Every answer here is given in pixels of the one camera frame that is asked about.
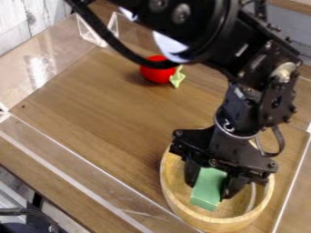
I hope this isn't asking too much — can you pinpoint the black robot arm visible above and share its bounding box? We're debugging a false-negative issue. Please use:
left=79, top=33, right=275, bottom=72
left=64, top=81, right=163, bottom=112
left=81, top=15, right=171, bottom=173
left=109, top=0, right=302, bottom=198

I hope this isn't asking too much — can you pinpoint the black table clamp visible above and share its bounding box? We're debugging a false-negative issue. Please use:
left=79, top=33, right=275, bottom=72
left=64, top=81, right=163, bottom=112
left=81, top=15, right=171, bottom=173
left=25, top=194, right=69, bottom=233

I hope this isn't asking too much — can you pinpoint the green rectangular block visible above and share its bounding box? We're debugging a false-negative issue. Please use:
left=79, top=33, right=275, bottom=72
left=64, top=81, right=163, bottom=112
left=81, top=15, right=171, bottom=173
left=191, top=167, right=227, bottom=211

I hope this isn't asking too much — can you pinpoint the clear acrylic corner bracket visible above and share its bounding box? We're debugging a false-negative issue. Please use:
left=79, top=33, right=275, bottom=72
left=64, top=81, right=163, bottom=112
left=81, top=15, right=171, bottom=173
left=76, top=13, right=119, bottom=47

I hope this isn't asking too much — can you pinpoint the brown wooden bowl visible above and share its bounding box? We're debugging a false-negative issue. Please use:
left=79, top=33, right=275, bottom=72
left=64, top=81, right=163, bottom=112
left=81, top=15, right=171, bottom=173
left=160, top=150, right=275, bottom=233

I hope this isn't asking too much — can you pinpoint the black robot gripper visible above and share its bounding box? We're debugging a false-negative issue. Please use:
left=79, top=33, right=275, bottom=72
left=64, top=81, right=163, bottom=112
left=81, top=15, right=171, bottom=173
left=169, top=126, right=278, bottom=199

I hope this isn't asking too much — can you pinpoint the black cable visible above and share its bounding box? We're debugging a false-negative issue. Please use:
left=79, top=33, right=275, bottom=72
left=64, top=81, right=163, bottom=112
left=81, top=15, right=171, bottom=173
left=64, top=0, right=180, bottom=70

